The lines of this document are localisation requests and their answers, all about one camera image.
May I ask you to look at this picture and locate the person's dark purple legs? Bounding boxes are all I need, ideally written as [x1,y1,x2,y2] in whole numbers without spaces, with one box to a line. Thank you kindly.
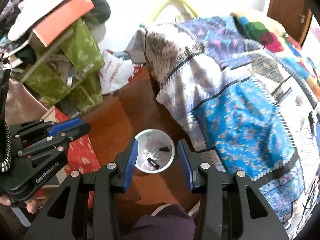
[122,204,196,240]

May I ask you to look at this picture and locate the person's left hand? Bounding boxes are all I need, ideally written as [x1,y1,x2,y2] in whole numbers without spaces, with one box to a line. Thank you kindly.
[0,195,39,214]

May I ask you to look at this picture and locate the yellow foam bed rail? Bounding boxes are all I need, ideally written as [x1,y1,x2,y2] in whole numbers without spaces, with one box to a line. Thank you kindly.
[152,0,198,24]

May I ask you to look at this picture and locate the white cloth pile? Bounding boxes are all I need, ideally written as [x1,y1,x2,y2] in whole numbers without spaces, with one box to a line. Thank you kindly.
[7,0,75,42]

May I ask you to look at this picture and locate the colourful squares blanket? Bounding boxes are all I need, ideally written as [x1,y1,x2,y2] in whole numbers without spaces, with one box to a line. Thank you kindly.
[231,10,319,98]

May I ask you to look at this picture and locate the white trash bin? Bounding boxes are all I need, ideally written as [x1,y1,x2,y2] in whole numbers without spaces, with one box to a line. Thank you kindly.
[134,129,175,174]

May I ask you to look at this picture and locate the blue patchwork bedspread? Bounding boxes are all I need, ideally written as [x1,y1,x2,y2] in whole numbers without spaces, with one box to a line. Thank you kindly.
[137,16,319,239]

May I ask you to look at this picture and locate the brown wooden door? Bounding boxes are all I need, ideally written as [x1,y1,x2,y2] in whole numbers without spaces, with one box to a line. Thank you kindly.
[267,0,312,45]

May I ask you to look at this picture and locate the white plastic shopping bag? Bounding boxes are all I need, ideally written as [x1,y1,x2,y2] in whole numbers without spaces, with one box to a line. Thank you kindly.
[99,50,142,95]

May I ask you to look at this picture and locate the orange box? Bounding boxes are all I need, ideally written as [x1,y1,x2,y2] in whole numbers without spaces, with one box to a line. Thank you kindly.
[28,0,94,53]

